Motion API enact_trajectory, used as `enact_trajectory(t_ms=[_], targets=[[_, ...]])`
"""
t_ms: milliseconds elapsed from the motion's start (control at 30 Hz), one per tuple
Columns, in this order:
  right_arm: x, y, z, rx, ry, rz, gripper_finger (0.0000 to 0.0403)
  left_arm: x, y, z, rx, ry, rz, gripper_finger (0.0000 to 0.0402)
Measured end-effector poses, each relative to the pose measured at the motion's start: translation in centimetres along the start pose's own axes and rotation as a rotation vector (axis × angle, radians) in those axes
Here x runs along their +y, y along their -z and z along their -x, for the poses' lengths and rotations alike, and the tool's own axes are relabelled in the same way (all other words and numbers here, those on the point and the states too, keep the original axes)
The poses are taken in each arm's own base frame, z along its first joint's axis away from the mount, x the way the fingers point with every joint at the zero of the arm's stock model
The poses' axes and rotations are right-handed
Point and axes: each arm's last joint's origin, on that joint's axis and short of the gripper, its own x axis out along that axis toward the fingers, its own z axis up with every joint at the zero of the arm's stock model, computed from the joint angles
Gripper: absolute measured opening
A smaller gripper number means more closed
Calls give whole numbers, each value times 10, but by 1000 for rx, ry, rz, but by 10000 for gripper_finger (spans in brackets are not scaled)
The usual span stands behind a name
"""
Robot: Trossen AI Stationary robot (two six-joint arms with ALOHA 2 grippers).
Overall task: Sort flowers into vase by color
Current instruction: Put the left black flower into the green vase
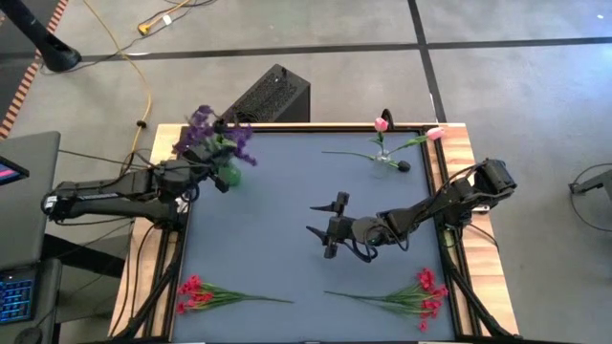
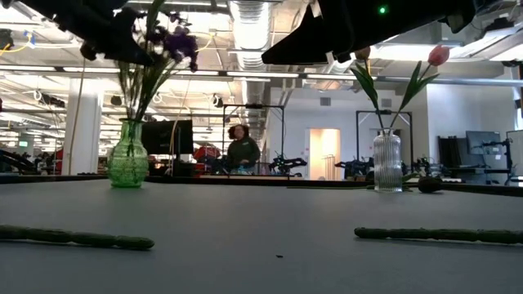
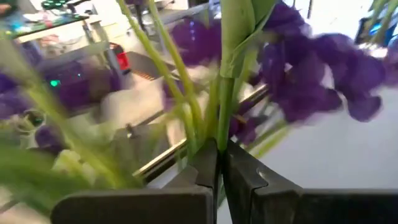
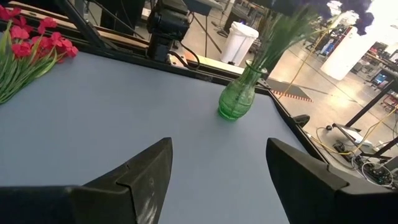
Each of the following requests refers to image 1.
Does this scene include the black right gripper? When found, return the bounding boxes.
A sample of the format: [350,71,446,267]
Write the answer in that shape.
[306,191,386,259]

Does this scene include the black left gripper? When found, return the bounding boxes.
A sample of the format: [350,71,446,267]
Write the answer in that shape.
[153,142,231,194]

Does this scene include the purple artificial flower bunch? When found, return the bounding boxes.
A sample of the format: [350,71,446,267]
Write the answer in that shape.
[223,122,258,167]
[173,104,217,155]

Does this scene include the red artificial flower bunch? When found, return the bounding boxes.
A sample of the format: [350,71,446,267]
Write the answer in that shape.
[323,267,449,334]
[174,273,294,315]

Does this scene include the pink artificial tulip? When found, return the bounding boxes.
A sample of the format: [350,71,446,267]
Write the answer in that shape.
[366,117,391,161]
[383,126,447,159]

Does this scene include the green glass vase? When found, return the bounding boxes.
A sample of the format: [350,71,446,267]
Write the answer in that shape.
[217,161,243,188]

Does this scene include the clear ribbed glass vase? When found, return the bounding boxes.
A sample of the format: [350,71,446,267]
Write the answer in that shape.
[371,148,394,179]

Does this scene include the black computer tower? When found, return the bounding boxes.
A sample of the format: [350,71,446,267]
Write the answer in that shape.
[217,63,312,124]

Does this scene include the black floor stand pole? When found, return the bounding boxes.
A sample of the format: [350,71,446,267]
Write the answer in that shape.
[0,0,82,73]

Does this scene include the small lit screen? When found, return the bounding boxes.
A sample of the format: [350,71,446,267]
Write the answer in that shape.
[0,155,31,187]

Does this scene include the laptop with blue-lit keyboard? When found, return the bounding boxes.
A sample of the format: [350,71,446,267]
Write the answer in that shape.
[0,267,40,327]

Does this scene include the black computer mouse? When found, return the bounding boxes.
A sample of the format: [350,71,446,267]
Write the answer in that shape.
[12,327,43,344]

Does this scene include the black hoop floor stand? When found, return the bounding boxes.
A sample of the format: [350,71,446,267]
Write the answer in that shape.
[562,161,612,243]

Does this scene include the yellow floor cable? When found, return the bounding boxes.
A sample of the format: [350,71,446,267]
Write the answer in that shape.
[80,0,154,166]

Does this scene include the yellow plug cable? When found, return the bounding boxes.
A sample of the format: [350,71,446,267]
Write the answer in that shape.
[137,0,216,37]

